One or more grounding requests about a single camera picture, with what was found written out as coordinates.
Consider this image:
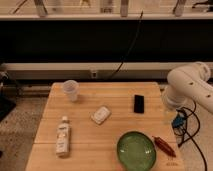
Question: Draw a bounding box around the red chili pepper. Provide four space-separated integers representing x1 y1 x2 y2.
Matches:
154 137 176 157

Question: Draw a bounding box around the blue connector box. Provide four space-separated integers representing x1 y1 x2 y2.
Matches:
172 115 185 128

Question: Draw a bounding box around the black hanging cable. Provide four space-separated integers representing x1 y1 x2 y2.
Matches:
105 9 145 80

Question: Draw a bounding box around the green glass plate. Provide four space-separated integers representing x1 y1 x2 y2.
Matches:
117 131 157 171

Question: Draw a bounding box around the black eraser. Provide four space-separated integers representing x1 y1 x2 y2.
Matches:
134 95 144 114

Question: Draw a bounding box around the white plastic bottle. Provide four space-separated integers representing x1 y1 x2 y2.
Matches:
56 116 70 157

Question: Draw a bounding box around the clear plastic cup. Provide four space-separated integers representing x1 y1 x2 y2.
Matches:
62 80 79 102

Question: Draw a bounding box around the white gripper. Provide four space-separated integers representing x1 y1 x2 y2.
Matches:
162 86 182 124

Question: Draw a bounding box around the white wall outlet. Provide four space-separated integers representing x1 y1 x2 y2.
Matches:
90 70 98 79

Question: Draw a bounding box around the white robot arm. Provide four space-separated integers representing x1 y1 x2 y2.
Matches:
162 62 213 124

